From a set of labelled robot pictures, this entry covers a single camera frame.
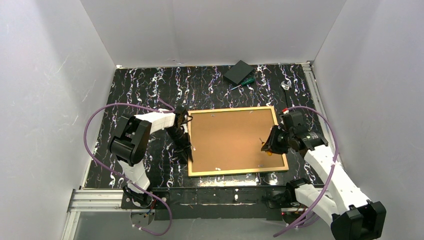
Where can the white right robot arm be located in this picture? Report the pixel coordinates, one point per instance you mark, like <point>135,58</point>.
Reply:
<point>350,214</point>

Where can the green handled screwdriver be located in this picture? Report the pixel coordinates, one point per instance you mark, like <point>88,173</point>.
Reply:
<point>244,83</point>

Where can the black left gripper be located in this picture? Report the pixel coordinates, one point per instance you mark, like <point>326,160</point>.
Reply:
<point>182,139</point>

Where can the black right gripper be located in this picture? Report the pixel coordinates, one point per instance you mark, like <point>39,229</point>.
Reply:
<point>274,140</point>

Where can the orange handled screwdriver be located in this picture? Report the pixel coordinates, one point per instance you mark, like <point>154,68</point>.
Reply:
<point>266,146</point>

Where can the black square box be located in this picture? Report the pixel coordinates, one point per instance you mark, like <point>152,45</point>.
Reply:
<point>238,72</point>

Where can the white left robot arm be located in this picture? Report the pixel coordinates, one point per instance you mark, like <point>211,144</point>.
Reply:
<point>131,137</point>

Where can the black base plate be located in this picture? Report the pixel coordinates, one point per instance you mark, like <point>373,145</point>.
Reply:
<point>226,202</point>

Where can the aluminium rail frame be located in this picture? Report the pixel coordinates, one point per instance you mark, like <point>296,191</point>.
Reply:
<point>138,91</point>

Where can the green picture frame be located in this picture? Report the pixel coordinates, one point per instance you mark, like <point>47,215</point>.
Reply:
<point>228,141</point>

